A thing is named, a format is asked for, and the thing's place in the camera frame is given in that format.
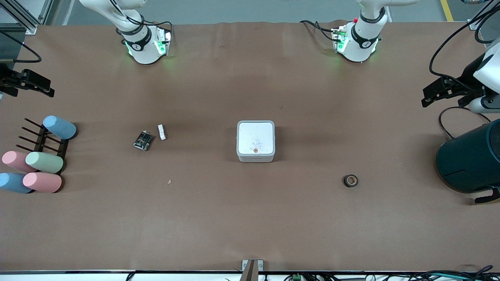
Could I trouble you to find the white square trash bin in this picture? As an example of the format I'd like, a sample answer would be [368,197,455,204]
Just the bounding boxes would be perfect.
[236,120,276,163]

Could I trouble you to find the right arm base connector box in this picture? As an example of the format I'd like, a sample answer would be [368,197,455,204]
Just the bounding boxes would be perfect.
[155,28,173,56]

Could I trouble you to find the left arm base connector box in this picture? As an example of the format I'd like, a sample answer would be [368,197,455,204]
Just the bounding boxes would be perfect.
[332,25,349,54]

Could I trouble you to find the blue plastic cup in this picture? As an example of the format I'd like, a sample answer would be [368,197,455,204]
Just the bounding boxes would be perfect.
[43,116,77,140]
[0,173,34,194]

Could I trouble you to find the black cup rack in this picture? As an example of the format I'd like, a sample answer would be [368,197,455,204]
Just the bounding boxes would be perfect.
[16,118,70,172]

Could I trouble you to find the dark teal round container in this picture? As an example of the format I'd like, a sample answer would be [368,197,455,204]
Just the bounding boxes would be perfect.
[436,119,500,194]

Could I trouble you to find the green plastic cup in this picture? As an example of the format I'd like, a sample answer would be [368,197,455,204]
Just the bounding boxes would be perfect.
[25,152,64,174]

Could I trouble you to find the pink plastic cup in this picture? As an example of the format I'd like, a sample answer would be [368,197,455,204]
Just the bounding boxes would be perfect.
[23,172,62,193]
[2,151,38,173]

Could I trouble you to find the black curved foot piece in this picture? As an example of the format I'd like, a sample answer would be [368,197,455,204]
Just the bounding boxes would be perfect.
[475,187,500,204]

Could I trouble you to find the brown paper table cover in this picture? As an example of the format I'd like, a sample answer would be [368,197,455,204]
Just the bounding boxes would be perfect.
[0,20,500,272]

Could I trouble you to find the black looped cable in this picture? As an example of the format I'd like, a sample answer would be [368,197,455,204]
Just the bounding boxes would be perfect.
[438,107,491,139]

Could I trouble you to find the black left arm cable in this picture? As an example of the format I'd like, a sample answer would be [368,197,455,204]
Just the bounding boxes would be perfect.
[429,0,500,84]

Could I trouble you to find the aluminium frame profile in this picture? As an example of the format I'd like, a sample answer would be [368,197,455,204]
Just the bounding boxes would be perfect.
[0,0,53,36]
[467,0,500,32]

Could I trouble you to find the black base power cable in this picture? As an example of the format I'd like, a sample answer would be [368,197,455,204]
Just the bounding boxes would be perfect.
[300,20,337,42]

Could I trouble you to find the bundle of black cables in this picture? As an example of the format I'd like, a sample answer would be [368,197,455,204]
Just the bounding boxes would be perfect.
[406,265,500,281]

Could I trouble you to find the metal table edge bracket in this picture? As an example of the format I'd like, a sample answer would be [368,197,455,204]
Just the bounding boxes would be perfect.
[241,259,264,281]

